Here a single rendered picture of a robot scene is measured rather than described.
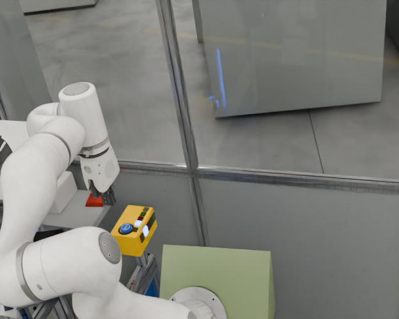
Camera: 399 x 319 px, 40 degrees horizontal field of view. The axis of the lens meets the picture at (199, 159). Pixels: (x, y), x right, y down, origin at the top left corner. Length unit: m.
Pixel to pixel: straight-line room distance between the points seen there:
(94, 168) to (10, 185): 0.42
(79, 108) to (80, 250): 0.44
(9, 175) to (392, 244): 1.65
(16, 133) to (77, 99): 0.86
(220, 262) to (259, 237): 0.77
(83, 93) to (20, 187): 0.38
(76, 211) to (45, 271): 1.47
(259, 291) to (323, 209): 0.70
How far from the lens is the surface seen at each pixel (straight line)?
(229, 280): 1.60
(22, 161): 0.95
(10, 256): 0.97
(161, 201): 2.40
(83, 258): 0.90
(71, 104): 1.25
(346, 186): 2.11
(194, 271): 1.62
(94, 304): 1.01
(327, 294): 2.54
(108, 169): 1.37
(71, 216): 2.37
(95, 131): 1.29
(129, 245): 1.88
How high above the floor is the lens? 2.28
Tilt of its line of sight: 34 degrees down
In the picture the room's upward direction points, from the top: 9 degrees counter-clockwise
